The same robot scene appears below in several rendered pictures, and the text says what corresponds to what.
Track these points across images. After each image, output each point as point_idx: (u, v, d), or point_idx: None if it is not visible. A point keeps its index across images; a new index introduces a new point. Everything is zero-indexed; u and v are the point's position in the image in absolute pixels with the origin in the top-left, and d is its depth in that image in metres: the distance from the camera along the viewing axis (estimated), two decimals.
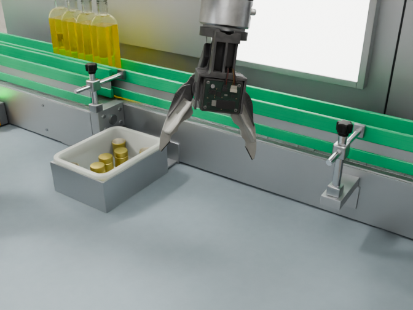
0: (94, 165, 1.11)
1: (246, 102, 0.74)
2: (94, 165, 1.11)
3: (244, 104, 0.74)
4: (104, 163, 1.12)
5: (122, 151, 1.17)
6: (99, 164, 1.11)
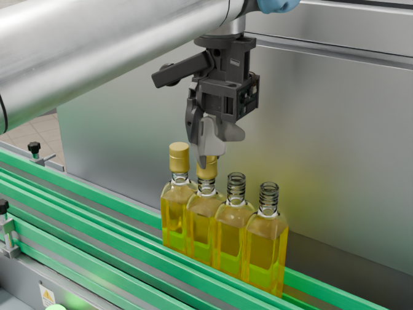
0: None
1: None
2: None
3: None
4: None
5: None
6: None
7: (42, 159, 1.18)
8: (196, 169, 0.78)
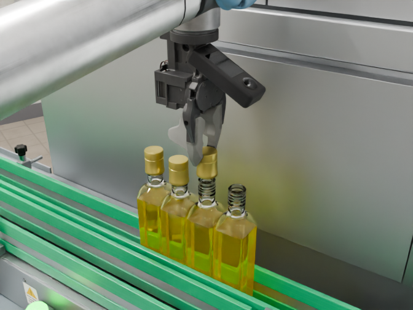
0: None
1: (185, 117, 0.71)
2: None
3: (187, 117, 0.71)
4: None
5: (183, 157, 0.82)
6: None
7: (29, 161, 1.22)
8: (169, 176, 0.82)
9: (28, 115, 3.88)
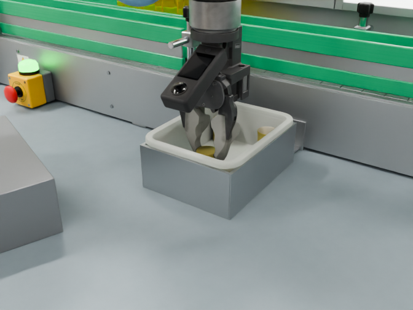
0: (203, 150, 0.77)
1: None
2: (203, 151, 0.77)
3: None
4: None
5: None
6: (209, 149, 0.77)
7: None
8: None
9: None
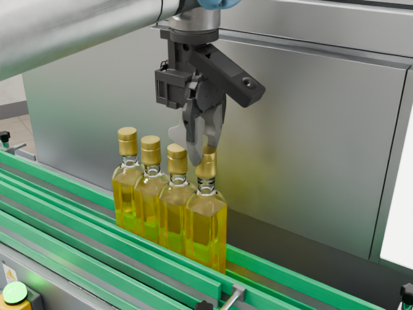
0: (207, 151, 0.76)
1: (185, 116, 0.71)
2: (208, 151, 0.76)
3: (187, 116, 0.72)
4: (203, 146, 0.78)
5: (155, 137, 0.83)
6: (204, 148, 0.77)
7: (12, 148, 1.23)
8: (141, 156, 0.84)
9: (23, 111, 3.90)
